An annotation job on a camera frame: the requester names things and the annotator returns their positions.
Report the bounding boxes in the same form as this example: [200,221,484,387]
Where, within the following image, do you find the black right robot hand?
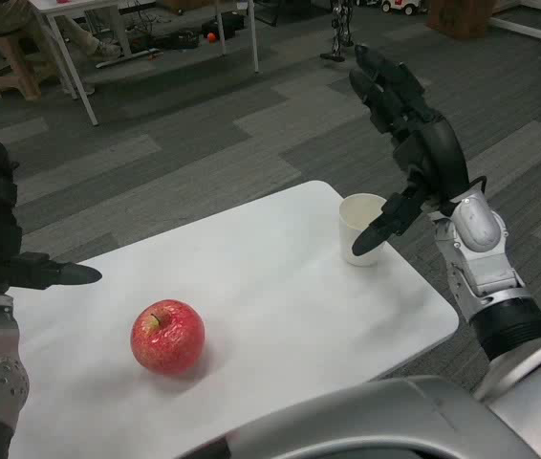
[349,42,473,258]

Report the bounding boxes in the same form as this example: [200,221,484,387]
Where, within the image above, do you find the white paper cup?
[338,192,389,268]

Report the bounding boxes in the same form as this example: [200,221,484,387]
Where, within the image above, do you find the brown cardboard box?
[425,0,491,40]

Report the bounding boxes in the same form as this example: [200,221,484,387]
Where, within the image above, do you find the white toy car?
[379,0,424,14]

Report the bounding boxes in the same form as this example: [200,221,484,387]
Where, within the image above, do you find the small humanoid robot legs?
[320,0,356,62]

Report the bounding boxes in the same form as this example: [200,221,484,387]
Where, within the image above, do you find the red apple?
[130,299,206,377]

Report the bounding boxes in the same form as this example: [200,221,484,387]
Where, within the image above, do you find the black bag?
[202,11,252,38]

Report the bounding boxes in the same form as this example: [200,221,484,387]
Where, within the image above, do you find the white desk with slanted legs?
[29,0,261,127]

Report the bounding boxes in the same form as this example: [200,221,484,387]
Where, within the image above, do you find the silver robot chest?
[174,375,541,459]

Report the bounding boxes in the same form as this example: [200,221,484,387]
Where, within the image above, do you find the black floor equipment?
[158,29,200,50]

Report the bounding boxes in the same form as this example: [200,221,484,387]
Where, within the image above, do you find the black metal frame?
[255,0,334,28]

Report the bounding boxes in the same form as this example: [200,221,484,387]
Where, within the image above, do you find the white desk pedestal leg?
[94,0,162,69]

